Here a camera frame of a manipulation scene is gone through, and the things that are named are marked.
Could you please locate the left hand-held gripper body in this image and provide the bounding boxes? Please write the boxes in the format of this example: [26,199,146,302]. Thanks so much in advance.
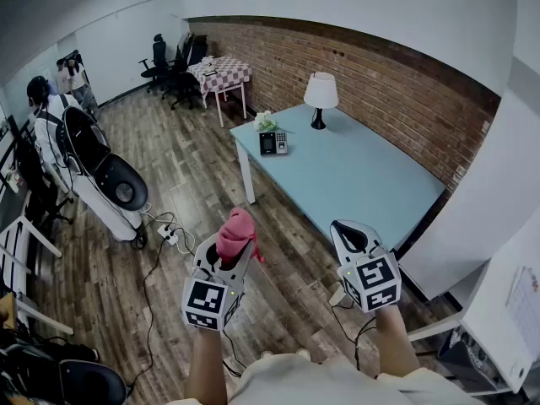
[181,267,247,332]

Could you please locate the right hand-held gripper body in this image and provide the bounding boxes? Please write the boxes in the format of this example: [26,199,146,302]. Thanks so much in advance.
[337,248,402,314]

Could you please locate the pink cloth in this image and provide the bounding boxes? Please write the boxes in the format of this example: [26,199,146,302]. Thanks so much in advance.
[215,208,266,265]

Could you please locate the person's left forearm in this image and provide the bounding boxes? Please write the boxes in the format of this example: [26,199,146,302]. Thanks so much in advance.
[185,327,230,405]

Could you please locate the person's right forearm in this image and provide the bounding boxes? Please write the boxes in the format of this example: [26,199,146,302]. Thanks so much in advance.
[374,305,421,379]

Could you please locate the checkered cloth table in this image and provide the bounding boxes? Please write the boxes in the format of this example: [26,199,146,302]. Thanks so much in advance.
[187,56,253,128]

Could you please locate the white power strip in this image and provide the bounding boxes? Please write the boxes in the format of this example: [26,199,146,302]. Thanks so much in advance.
[157,224,179,246]

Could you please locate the light blue table white legs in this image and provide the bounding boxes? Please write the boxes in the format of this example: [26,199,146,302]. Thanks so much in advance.
[229,102,447,252]

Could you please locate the black oval backpack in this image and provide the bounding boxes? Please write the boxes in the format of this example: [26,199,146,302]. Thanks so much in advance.
[58,359,127,405]
[62,105,149,219]

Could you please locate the black patterned bag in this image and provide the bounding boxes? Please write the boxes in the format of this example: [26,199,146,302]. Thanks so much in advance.
[436,325,505,394]

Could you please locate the person's beige shirt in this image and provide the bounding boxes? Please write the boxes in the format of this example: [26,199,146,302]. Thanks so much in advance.
[166,352,486,405]

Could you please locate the white artificial flower bouquet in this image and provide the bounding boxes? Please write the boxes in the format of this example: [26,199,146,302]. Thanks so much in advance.
[253,111,296,134]

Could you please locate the white paper sheet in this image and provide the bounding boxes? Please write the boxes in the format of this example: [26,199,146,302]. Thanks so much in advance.
[505,266,540,356]

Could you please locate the white shade table lamp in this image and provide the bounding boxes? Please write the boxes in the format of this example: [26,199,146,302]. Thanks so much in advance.
[303,72,340,131]

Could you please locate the black office chair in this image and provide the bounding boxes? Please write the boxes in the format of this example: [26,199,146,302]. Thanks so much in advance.
[138,33,170,95]
[162,40,203,110]
[14,135,75,227]
[192,35,209,65]

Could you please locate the black metal railing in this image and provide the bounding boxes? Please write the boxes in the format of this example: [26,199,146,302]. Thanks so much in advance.
[0,114,35,172]

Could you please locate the white floor cable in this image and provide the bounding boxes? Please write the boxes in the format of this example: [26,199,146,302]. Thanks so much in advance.
[138,202,197,256]

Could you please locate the black floor cable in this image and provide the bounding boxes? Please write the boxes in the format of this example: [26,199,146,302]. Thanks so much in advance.
[125,211,196,396]

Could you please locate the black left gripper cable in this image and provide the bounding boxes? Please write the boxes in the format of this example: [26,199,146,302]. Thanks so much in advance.
[221,329,246,378]

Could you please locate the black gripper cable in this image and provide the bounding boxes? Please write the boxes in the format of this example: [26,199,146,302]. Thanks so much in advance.
[331,297,381,375]
[221,329,246,378]

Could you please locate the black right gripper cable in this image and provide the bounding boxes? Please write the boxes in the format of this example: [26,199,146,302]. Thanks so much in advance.
[331,297,381,375]

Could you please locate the white frame desk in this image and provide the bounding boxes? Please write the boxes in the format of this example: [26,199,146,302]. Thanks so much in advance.
[0,215,64,337]

